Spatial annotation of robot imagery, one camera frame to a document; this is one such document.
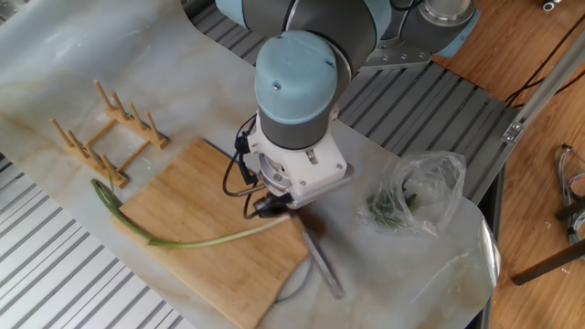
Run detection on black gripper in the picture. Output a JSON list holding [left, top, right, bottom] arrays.
[[252, 190, 294, 219]]

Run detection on steel cleaver knife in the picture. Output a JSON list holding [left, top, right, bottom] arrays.
[[292, 207, 345, 301]]

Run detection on green garlic stalk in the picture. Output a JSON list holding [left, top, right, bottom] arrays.
[[90, 177, 293, 250]]

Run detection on chopped green garlic leaves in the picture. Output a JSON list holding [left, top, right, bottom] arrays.
[[365, 189, 420, 228]]

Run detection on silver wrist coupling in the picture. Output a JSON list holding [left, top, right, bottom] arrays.
[[258, 153, 293, 191]]

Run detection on wooden peg dish rack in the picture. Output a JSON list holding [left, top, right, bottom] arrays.
[[49, 80, 169, 189]]

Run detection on clear plastic bag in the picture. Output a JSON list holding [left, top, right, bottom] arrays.
[[356, 150, 467, 238]]

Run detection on black metal bar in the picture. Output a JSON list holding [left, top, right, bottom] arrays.
[[510, 239, 585, 287], [555, 198, 585, 223]]

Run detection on silver wrist camera bar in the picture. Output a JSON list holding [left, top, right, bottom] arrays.
[[292, 164, 356, 209]]

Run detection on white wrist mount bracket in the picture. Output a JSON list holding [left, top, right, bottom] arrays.
[[246, 107, 356, 209]]

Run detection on black gripper cable bundle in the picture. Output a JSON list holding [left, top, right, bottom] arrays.
[[222, 113, 266, 220]]

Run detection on wooden cutting board metal handle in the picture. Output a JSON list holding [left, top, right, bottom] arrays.
[[110, 138, 328, 329]]

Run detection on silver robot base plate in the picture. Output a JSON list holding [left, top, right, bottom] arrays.
[[360, 38, 433, 69]]

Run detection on black floor cables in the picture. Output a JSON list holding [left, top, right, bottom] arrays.
[[505, 13, 585, 109]]

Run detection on aluminium frame post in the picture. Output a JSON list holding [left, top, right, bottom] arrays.
[[500, 27, 585, 146]]

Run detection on grey coloured cable bundle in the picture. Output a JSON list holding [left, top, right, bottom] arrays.
[[556, 143, 585, 246]]

